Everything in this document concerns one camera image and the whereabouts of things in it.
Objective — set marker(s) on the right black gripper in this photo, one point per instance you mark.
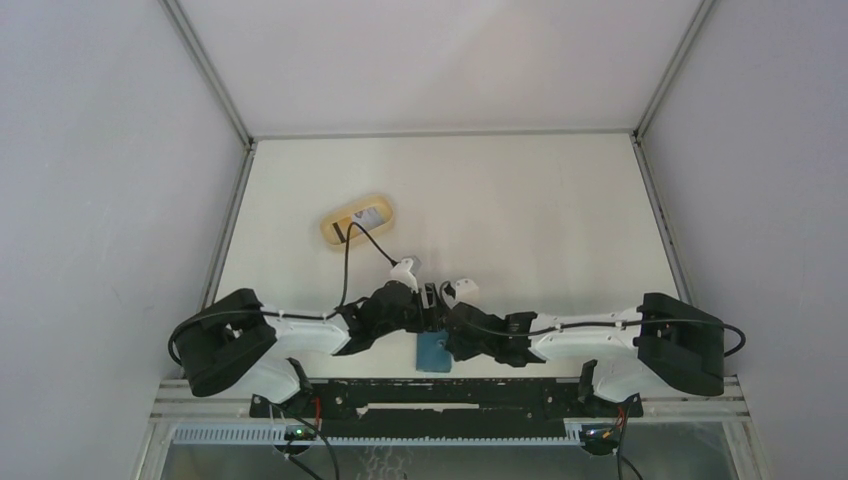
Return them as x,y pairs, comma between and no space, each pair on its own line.
460,351

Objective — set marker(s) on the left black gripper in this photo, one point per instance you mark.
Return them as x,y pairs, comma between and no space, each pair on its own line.
427,320

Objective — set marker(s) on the blue leather card holder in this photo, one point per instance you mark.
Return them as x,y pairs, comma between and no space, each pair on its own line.
431,353

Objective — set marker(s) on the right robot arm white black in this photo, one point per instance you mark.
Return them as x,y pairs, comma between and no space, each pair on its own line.
663,342

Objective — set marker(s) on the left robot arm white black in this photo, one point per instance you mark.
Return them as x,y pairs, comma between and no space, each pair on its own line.
240,343

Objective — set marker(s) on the card in beige tray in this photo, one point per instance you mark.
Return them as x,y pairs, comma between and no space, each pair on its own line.
369,218

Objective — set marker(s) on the beige oval tray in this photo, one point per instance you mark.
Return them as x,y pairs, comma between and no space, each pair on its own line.
379,200

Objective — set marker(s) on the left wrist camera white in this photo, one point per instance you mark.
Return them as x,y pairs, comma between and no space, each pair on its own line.
405,272

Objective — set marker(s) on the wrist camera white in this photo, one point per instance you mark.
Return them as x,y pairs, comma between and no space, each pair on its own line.
405,272
465,290

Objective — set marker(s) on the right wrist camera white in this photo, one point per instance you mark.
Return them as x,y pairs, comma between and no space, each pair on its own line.
465,290

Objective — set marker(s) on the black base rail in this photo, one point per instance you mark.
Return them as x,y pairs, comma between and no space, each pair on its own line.
446,409

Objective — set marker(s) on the aluminium table frame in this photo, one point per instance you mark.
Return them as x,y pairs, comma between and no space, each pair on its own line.
224,419

